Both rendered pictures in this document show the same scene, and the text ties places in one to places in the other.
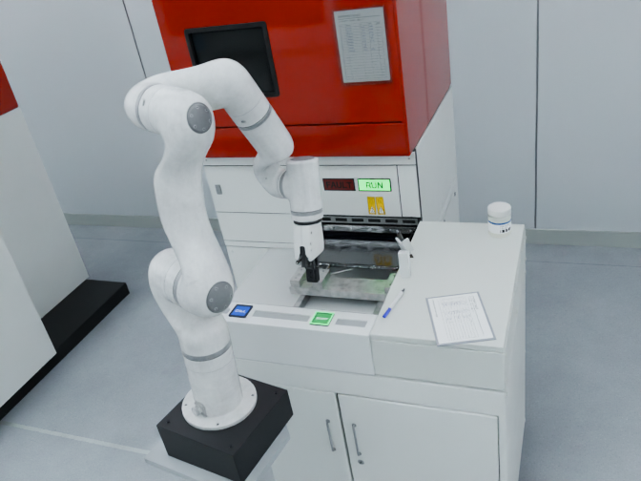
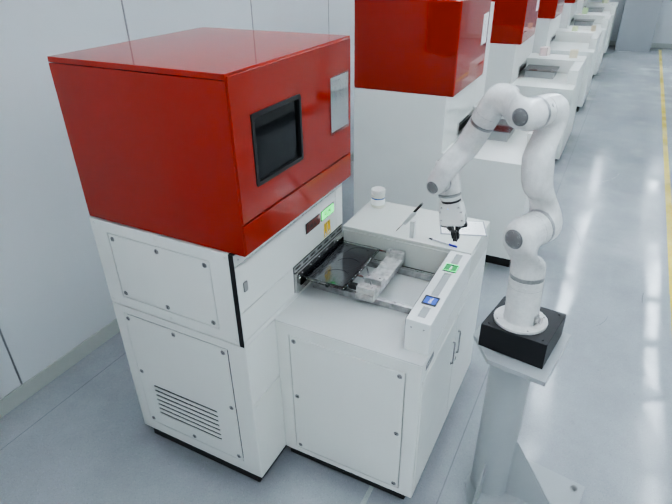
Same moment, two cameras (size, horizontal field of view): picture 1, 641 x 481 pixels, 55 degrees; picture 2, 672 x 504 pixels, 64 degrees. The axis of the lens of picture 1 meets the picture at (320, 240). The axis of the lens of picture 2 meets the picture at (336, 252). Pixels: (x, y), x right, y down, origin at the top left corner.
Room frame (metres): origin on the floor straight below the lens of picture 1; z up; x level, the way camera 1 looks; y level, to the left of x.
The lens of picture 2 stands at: (1.82, 1.93, 2.12)
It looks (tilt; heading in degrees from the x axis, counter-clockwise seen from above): 30 degrees down; 272
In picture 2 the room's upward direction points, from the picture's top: 1 degrees counter-clockwise
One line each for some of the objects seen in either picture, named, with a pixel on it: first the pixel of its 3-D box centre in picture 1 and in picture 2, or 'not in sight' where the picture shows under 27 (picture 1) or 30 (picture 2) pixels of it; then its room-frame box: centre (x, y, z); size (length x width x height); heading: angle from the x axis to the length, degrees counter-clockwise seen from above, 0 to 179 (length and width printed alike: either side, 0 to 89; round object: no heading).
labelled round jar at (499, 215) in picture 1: (499, 219); (378, 197); (1.70, -0.57, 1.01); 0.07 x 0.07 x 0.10
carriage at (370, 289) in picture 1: (344, 287); (381, 276); (1.70, -0.05, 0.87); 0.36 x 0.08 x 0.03; 65
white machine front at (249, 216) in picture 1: (310, 202); (296, 252); (2.06, 0.01, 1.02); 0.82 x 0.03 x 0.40; 65
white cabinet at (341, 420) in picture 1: (376, 400); (389, 351); (1.65, -0.09, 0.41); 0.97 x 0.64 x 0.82; 65
